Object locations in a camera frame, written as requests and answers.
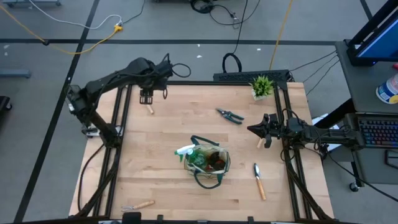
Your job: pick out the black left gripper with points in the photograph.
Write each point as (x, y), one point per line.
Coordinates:
(146, 90)

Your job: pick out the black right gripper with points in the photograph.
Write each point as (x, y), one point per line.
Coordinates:
(273, 129)

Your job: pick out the small white object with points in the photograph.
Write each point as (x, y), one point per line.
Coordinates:
(259, 143)

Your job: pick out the green white spray bottle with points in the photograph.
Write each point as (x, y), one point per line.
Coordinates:
(186, 149)

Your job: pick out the cream canvas bag green trim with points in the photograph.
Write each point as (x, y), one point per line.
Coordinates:
(187, 168)

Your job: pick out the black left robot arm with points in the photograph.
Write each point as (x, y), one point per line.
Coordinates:
(105, 81)

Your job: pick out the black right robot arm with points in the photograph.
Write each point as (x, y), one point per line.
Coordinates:
(326, 135)

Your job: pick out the small artificial potted plant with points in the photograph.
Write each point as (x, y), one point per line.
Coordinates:
(262, 87)

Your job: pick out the dark brown round object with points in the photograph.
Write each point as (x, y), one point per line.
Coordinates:
(216, 160)

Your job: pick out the black perforated metal box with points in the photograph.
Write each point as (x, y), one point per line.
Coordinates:
(248, 76)

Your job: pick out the white paper sheet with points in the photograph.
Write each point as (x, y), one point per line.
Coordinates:
(318, 119)

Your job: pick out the grey desk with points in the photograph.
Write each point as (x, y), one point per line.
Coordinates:
(363, 84)

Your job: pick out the backlit computer keyboard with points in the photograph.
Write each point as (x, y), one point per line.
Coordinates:
(379, 132)

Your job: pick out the white blue wipes canister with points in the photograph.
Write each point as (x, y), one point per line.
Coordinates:
(387, 91)

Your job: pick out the grey metal stand foot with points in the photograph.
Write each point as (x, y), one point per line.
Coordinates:
(31, 3)
(15, 73)

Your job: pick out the computer monitor blue screen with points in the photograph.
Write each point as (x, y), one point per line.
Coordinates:
(382, 43)

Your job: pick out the black aluminium frame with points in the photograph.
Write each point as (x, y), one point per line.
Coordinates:
(192, 83)

